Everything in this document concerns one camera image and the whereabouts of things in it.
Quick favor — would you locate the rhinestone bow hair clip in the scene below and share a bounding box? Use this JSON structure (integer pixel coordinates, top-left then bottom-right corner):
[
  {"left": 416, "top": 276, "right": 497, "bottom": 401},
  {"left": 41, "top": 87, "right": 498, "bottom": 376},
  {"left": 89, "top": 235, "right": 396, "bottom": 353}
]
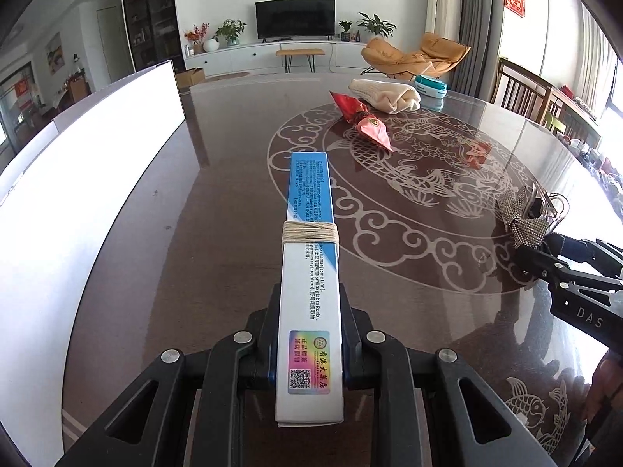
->
[{"left": 495, "top": 182, "right": 548, "bottom": 249}]

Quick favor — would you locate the framed wall painting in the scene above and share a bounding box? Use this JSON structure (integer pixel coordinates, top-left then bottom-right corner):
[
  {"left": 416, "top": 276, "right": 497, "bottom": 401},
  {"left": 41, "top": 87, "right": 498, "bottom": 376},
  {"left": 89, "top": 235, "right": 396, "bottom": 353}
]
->
[{"left": 45, "top": 32, "right": 65, "bottom": 76}]

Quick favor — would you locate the wooden bench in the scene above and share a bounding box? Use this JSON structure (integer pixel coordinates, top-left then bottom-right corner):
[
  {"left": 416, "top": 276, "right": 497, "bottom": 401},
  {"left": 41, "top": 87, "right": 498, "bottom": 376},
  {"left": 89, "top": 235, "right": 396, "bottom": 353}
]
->
[{"left": 276, "top": 49, "right": 326, "bottom": 74}]

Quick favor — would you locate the cardboard box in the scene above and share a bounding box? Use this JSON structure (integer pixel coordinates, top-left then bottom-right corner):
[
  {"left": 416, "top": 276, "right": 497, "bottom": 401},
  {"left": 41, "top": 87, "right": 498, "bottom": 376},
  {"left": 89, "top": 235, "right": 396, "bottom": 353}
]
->
[{"left": 175, "top": 67, "right": 206, "bottom": 89}]

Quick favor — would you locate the wooden dining chair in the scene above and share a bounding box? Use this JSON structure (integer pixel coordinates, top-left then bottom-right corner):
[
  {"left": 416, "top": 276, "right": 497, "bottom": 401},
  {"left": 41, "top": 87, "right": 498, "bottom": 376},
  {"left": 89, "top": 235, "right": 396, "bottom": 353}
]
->
[
  {"left": 491, "top": 58, "right": 553, "bottom": 118},
  {"left": 540, "top": 85, "right": 609, "bottom": 137}
]

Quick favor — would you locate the blue white toothpaste box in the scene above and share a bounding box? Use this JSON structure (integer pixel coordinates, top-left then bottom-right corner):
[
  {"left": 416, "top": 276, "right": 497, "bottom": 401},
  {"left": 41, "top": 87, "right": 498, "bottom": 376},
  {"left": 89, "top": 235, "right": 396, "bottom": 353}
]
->
[{"left": 274, "top": 152, "right": 345, "bottom": 428}]

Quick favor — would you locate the dark display cabinet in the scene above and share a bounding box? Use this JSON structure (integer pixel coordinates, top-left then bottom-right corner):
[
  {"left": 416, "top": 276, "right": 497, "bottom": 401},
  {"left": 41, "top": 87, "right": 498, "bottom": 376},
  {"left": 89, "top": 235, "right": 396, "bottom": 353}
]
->
[{"left": 121, "top": 0, "right": 186, "bottom": 74}]

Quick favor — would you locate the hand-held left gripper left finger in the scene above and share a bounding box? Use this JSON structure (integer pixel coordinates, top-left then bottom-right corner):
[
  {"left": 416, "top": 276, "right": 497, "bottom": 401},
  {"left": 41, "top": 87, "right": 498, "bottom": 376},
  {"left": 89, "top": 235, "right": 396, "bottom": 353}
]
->
[{"left": 53, "top": 297, "right": 283, "bottom": 467}]

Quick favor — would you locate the large leafy potted plant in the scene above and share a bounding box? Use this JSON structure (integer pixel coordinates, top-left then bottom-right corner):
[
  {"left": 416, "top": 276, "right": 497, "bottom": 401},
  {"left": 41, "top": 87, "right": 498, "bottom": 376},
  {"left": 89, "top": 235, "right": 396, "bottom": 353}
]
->
[{"left": 357, "top": 13, "right": 396, "bottom": 40}]

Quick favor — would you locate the white board panel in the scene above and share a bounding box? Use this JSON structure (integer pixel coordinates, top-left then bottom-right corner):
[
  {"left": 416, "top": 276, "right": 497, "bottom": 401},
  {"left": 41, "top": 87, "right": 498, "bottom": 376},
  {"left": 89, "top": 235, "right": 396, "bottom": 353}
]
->
[{"left": 0, "top": 60, "right": 187, "bottom": 453}]

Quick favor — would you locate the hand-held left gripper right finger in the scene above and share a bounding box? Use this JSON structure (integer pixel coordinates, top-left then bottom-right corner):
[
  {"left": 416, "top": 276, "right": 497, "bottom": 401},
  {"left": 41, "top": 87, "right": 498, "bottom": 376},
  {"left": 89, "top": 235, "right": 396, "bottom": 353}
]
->
[{"left": 338, "top": 284, "right": 558, "bottom": 467}]

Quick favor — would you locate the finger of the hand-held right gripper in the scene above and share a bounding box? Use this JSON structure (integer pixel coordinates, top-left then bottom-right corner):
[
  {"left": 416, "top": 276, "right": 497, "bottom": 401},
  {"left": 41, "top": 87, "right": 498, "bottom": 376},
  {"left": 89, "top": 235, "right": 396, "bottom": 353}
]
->
[
  {"left": 545, "top": 232, "right": 623, "bottom": 278},
  {"left": 515, "top": 244, "right": 574, "bottom": 281}
]

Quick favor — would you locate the red foil packet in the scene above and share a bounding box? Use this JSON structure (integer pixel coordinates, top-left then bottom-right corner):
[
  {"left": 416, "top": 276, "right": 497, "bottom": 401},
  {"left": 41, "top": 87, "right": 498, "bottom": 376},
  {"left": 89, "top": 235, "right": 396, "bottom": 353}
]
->
[{"left": 328, "top": 90, "right": 394, "bottom": 153}]

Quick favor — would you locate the teal round box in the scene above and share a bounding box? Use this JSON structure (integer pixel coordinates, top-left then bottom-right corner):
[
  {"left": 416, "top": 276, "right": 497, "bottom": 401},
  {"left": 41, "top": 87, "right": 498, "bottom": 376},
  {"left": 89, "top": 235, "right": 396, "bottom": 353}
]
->
[{"left": 415, "top": 75, "right": 449, "bottom": 103}]

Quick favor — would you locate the green potted plant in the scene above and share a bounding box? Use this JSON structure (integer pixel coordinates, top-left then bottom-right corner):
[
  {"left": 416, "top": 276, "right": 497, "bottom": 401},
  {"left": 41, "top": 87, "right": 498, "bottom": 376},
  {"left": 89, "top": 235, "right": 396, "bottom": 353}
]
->
[{"left": 214, "top": 19, "right": 247, "bottom": 47}]

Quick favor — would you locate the grey curtain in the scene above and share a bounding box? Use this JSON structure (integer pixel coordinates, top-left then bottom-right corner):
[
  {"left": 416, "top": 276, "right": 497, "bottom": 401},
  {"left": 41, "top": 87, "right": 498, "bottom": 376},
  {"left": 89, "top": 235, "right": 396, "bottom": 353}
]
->
[{"left": 426, "top": 0, "right": 507, "bottom": 100}]

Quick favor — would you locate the person's right hand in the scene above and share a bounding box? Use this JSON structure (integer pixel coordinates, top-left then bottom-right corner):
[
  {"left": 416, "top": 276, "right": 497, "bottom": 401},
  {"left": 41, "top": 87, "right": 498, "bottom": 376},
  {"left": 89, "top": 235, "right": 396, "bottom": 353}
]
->
[{"left": 584, "top": 350, "right": 623, "bottom": 424}]

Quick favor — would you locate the white television cabinet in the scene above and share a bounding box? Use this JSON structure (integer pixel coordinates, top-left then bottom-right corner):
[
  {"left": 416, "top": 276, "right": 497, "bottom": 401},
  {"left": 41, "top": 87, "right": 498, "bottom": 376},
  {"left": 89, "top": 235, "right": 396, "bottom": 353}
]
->
[{"left": 184, "top": 40, "right": 371, "bottom": 76}]

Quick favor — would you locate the orange lounge chair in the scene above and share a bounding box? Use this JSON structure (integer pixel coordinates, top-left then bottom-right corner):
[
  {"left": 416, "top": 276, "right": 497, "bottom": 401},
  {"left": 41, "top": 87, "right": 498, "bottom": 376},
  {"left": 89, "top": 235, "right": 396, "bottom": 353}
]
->
[{"left": 361, "top": 32, "right": 472, "bottom": 81}]

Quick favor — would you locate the black television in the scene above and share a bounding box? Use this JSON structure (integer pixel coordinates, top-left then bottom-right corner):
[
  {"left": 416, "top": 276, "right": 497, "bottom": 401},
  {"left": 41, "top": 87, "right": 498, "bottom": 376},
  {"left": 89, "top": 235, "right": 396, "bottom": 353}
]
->
[{"left": 255, "top": 0, "right": 336, "bottom": 42}]

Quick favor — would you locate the red flower arrangement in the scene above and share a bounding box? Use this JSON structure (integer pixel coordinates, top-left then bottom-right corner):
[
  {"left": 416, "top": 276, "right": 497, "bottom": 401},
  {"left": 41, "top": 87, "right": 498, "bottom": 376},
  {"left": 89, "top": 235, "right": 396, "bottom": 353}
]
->
[{"left": 184, "top": 23, "right": 210, "bottom": 54}]

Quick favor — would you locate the folded cream knitted glove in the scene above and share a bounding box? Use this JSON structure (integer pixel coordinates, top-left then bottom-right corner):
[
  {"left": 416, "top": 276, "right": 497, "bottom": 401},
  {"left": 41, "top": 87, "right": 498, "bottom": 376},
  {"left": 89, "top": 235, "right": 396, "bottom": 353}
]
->
[{"left": 348, "top": 78, "right": 422, "bottom": 115}]

